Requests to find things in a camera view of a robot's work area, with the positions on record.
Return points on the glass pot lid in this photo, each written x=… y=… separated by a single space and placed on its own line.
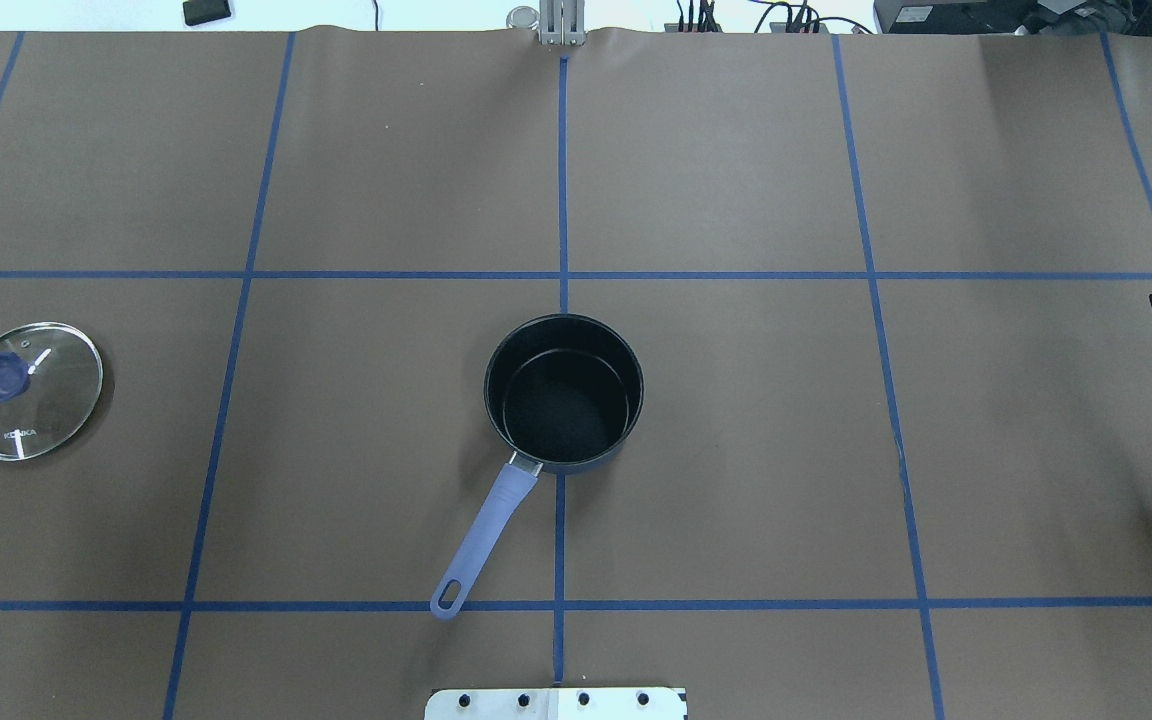
x=51 y=379

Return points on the brown table mat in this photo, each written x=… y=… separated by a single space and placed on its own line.
x=889 y=295

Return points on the dark blue saucepan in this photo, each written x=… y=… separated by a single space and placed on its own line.
x=564 y=392

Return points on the white mounting plate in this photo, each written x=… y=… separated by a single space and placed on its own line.
x=608 y=702

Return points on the small black box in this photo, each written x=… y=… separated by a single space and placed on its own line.
x=199 y=12

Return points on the aluminium frame post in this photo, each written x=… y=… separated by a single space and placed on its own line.
x=562 y=22

